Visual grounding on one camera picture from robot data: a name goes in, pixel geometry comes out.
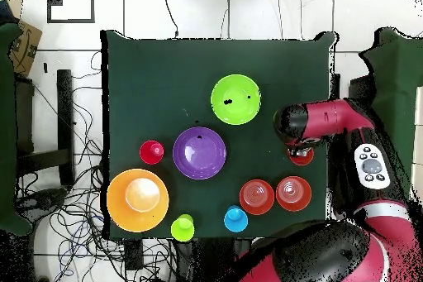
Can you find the white box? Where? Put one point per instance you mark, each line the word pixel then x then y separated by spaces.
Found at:
pixel 418 179
pixel 419 106

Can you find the green cloth covered table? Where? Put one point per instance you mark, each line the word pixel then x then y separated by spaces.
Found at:
pixel 396 80
pixel 6 130

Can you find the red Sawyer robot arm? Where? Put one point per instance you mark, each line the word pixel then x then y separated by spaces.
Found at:
pixel 337 116

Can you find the green bowl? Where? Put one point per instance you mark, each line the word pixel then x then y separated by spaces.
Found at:
pixel 236 110

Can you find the black square frame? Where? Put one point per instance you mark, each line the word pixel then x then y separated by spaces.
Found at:
pixel 71 21

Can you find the orange bowl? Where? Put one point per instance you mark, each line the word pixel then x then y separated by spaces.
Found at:
pixel 293 194
pixel 256 197

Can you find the large yellow bowl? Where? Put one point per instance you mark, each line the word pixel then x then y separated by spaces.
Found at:
pixel 119 202

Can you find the purple bowl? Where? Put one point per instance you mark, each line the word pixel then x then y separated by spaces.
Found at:
pixel 198 154

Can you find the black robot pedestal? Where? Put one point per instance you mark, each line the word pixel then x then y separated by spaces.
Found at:
pixel 205 262

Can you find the red cup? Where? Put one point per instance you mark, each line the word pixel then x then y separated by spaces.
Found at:
pixel 151 153

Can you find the lime green cup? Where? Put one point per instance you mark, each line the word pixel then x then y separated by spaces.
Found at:
pixel 182 229

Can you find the black metal stand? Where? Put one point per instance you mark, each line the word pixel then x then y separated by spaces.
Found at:
pixel 360 88
pixel 65 113

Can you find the black chair base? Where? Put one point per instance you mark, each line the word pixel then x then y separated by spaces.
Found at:
pixel 43 199

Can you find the dark green tablecloth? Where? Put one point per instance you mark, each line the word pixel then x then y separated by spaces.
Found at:
pixel 158 73

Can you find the orange cup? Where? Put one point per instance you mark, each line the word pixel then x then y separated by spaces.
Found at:
pixel 302 161

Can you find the blue cup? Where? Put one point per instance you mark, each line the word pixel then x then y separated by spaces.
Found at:
pixel 235 219

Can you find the cardboard box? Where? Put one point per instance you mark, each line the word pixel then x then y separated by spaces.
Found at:
pixel 24 50

